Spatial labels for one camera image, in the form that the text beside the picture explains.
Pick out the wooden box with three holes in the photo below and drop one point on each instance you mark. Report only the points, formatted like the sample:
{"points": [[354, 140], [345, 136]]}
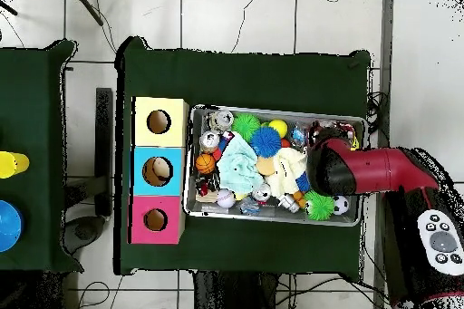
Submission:
{"points": [[159, 140]]}

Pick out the green spiky ball with eyes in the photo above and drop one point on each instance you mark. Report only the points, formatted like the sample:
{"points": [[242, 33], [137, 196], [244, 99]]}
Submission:
{"points": [[319, 207]]}

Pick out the shallow silver mesh bin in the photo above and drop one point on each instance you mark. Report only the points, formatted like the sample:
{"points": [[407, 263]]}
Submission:
{"points": [[272, 215]]}

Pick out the silver drink can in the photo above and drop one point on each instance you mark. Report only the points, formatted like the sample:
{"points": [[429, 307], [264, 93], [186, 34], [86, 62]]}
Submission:
{"points": [[222, 119]]}

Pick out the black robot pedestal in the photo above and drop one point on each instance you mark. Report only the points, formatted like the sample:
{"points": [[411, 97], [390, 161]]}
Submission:
{"points": [[232, 291]]}

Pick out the black tripod leg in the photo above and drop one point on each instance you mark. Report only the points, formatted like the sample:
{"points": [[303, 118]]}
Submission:
{"points": [[88, 7], [8, 8]]}

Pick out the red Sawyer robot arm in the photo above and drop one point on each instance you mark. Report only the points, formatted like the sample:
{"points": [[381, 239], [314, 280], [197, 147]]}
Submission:
{"points": [[380, 171]]}

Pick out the blue bowl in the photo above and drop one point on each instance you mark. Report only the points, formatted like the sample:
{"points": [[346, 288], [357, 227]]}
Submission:
{"points": [[9, 225]]}

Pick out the mint green cloth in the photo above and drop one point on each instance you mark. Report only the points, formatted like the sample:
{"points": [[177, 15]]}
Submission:
{"points": [[237, 167]]}

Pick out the small soccer ball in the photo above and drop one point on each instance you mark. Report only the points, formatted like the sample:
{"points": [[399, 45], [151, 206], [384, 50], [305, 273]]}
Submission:
{"points": [[340, 205]]}

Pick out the small orange basketball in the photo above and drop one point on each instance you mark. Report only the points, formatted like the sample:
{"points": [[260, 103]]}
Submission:
{"points": [[205, 164]]}

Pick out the yellow cup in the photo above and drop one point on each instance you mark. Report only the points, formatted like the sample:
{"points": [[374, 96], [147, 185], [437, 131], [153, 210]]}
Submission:
{"points": [[14, 164]]}

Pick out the blue spiky ball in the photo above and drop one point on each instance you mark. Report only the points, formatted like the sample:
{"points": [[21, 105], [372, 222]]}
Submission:
{"points": [[266, 142]]}

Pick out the cream cloth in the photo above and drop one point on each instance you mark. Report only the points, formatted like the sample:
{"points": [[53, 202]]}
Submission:
{"points": [[286, 171]]}

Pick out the dark green table cloth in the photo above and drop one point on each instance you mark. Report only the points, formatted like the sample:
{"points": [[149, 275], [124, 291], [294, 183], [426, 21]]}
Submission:
{"points": [[235, 77], [36, 106]]}

